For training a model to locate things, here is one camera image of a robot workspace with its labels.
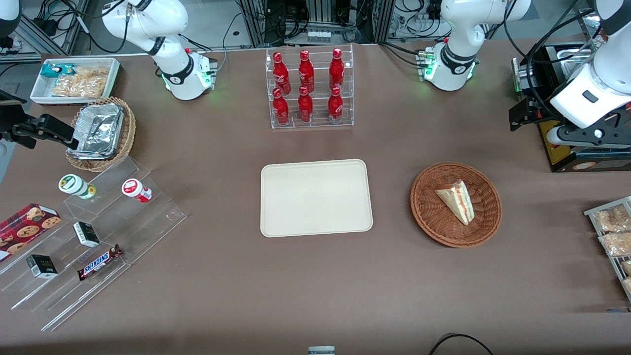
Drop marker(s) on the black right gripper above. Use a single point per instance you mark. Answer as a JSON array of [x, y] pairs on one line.
[[11, 122]]

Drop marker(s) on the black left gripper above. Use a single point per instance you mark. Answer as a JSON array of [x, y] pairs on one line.
[[534, 109]]

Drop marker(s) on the triangular sandwich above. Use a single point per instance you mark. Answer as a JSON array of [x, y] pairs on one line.
[[458, 201]]

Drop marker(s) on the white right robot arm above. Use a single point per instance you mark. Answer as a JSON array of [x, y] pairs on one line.
[[173, 63]]

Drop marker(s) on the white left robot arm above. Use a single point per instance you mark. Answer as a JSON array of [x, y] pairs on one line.
[[456, 30]]

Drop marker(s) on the light tan wicker basket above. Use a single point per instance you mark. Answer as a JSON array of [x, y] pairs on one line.
[[127, 135]]

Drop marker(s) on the brown round wicker basket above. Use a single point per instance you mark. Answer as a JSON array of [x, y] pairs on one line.
[[434, 217]]

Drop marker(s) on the tray of snack packs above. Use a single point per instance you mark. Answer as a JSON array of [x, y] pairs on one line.
[[616, 266]]

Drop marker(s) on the beige plastic tray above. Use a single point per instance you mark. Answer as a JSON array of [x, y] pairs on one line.
[[315, 198]]

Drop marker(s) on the white rectangular plastic bin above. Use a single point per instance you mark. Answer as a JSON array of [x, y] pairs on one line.
[[38, 91]]

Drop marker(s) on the clear bag of crackers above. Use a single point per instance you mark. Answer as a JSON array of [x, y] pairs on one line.
[[79, 88], [93, 73]]

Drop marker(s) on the stack of foil trays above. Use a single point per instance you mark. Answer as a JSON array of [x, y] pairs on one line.
[[101, 132]]

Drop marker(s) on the black and yellow machine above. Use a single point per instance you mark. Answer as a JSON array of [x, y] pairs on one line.
[[562, 158]]

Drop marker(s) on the green lidded sunflower cup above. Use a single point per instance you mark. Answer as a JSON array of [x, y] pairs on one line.
[[74, 185]]

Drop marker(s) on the teal snack pack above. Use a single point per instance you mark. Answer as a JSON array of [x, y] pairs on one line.
[[53, 70]]

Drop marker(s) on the red plaid cookie box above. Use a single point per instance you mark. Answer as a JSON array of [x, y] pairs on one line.
[[24, 228]]

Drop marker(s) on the red lidded cup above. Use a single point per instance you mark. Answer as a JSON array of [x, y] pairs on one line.
[[134, 189]]

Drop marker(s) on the small black carton box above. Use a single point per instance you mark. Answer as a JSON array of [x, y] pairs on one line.
[[42, 266], [87, 234]]

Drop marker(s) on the clear bag of snacks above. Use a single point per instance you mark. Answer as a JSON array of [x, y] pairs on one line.
[[627, 267], [612, 219], [617, 244]]

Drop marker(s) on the clear acrylic stepped display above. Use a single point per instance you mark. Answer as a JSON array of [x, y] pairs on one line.
[[148, 222]]

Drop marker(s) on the Snickers chocolate bar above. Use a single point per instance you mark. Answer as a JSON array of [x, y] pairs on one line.
[[98, 262]]

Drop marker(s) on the red cola bottle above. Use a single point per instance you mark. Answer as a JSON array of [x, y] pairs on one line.
[[335, 106], [280, 108], [306, 71], [281, 73], [336, 70], [305, 106]]

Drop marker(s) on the clear acrylic bottle rack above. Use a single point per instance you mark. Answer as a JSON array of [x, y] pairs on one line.
[[320, 123]]

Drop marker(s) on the white power strip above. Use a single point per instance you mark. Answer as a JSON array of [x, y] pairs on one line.
[[319, 36]]

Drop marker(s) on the small grey box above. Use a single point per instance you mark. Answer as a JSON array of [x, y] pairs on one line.
[[321, 350]]

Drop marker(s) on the aluminium frame rack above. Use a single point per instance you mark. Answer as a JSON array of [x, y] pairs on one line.
[[320, 15]]

